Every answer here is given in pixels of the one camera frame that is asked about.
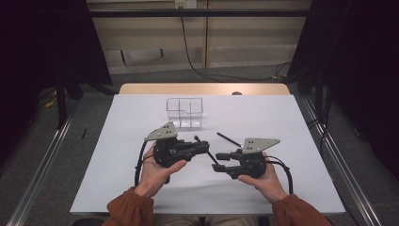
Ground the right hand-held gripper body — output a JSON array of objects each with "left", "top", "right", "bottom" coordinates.
[{"left": 226, "top": 138, "right": 281, "bottom": 180}]

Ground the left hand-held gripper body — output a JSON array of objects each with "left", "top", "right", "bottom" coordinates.
[{"left": 143, "top": 121, "right": 193, "bottom": 169}]

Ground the clear plastic organizer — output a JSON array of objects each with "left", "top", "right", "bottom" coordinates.
[{"left": 165, "top": 97, "right": 204, "bottom": 130}]

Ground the person's right hand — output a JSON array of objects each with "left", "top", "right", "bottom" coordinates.
[{"left": 237, "top": 153, "right": 289, "bottom": 205}]

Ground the person's left hand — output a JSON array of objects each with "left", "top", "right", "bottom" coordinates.
[{"left": 134, "top": 143, "right": 188, "bottom": 199}]

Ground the white board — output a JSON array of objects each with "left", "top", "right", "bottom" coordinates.
[{"left": 69, "top": 93, "right": 346, "bottom": 217}]

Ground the black metal stand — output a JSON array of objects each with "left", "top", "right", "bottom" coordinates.
[
  {"left": 54, "top": 73, "right": 69, "bottom": 130},
  {"left": 314, "top": 67, "right": 325, "bottom": 122}
]

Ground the black horizontal bar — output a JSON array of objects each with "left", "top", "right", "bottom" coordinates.
[{"left": 88, "top": 8, "right": 312, "bottom": 19}]

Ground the black curtain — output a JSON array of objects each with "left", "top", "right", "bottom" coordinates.
[
  {"left": 0, "top": 0, "right": 113, "bottom": 161},
  {"left": 286, "top": 0, "right": 399, "bottom": 182}
]

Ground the left hand-held gripper cable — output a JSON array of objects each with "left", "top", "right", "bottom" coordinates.
[{"left": 134, "top": 140, "right": 149, "bottom": 188}]

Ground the hand-held gripper cable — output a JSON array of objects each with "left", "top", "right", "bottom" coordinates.
[
  {"left": 266, "top": 155, "right": 295, "bottom": 195},
  {"left": 134, "top": 140, "right": 149, "bottom": 188}
]

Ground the right hand-held gripper cable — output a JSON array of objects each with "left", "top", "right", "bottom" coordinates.
[{"left": 266, "top": 155, "right": 295, "bottom": 195}]

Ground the aluminium rail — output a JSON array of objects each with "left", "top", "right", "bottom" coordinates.
[
  {"left": 5, "top": 103, "right": 79, "bottom": 226},
  {"left": 300, "top": 95, "right": 382, "bottom": 226}
]

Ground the black wall cable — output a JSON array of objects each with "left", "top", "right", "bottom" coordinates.
[{"left": 179, "top": 7, "right": 292, "bottom": 84}]

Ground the yellow floor cable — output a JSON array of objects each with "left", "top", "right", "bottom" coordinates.
[{"left": 42, "top": 96, "right": 59, "bottom": 109}]

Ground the white wall outlet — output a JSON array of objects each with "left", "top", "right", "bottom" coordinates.
[{"left": 174, "top": 0, "right": 199, "bottom": 9}]

